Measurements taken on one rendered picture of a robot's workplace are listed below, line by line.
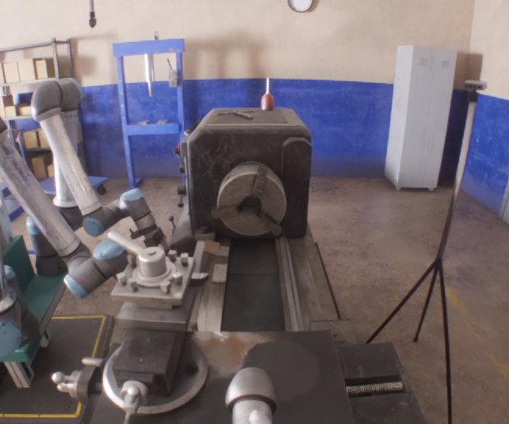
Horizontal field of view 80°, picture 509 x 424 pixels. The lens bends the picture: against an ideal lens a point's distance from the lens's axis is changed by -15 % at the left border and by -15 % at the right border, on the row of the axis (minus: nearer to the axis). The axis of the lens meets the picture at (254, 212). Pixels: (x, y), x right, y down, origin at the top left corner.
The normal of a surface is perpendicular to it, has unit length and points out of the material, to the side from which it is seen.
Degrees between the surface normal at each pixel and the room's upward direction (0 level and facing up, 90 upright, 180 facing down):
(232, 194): 90
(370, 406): 0
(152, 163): 90
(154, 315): 0
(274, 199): 90
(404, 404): 0
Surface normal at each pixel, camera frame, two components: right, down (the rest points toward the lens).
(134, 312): 0.00, -0.91
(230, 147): 0.00, 0.42
